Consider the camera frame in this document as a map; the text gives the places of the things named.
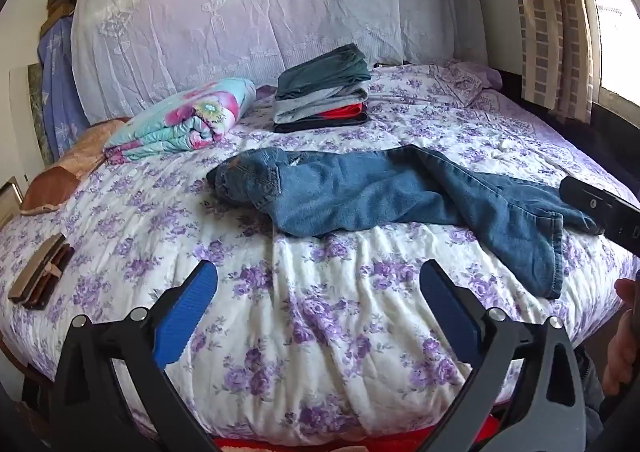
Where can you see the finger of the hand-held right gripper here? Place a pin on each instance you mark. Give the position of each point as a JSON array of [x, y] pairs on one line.
[[587, 199]]

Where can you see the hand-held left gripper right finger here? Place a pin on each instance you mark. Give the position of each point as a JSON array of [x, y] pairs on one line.
[[450, 314]]

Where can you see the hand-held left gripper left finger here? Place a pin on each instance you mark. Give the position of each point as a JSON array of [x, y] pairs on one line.
[[185, 314]]

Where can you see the blue denim pants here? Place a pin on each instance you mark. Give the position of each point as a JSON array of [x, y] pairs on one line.
[[350, 192]]

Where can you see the folded teal pants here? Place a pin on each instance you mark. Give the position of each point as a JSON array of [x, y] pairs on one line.
[[320, 71]]

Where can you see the person's right hand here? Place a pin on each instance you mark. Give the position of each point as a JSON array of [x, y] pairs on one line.
[[617, 362]]

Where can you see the purple floral bed quilt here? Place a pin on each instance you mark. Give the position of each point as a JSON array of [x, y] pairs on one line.
[[325, 332]]

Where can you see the dark brown wallet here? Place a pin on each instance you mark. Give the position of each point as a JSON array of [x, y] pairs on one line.
[[52, 282]]

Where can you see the tan flat case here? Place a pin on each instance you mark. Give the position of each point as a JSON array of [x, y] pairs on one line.
[[35, 267]]

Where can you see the red floor mat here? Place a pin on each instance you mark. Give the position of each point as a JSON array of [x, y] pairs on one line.
[[280, 444]]

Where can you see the person's dark clothing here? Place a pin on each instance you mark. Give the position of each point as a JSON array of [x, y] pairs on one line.
[[592, 392]]

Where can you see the purple floral pillow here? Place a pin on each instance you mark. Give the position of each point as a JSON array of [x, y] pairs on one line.
[[470, 79]]

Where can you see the beige checked curtain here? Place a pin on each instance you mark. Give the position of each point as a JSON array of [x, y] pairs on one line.
[[550, 31]]

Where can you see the bright window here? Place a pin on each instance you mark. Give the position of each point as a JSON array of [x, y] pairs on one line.
[[617, 21]]

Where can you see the brown satin pillow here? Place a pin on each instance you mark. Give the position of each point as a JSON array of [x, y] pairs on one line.
[[60, 176]]

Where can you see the folded teal pink floral blanket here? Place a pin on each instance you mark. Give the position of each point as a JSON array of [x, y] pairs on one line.
[[190, 116]]

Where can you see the folded black garment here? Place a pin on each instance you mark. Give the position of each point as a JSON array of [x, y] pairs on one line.
[[320, 125]]

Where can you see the folded red garment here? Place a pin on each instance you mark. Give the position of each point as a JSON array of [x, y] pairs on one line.
[[345, 110]]

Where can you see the folded grey garment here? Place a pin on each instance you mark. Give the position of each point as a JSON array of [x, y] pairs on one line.
[[310, 106]]

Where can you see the blue floral hanging cloth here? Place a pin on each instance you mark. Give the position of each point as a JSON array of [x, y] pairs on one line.
[[57, 81]]

